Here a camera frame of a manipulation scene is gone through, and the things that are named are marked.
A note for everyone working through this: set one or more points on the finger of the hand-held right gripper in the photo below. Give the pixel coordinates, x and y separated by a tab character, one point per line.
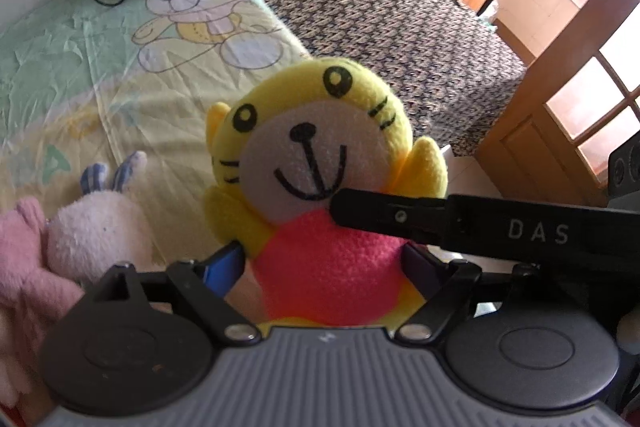
380	212

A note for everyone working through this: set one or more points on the brown patterned blanket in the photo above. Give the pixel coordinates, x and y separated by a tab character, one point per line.
400	47

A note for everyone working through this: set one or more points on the yellow tiger plush toy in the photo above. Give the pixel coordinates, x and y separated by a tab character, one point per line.
320	147

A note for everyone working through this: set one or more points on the wooden door with glass panes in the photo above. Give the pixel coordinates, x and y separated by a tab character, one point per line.
540	127

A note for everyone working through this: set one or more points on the pink plush toy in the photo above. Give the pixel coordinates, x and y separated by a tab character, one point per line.
30	287

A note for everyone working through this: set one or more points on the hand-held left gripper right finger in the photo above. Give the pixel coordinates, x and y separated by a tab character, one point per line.
419	268

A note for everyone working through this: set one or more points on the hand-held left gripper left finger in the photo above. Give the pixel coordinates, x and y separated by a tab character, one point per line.
225	263

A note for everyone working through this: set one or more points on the white bunny plush toy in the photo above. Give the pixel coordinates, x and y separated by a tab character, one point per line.
95	232

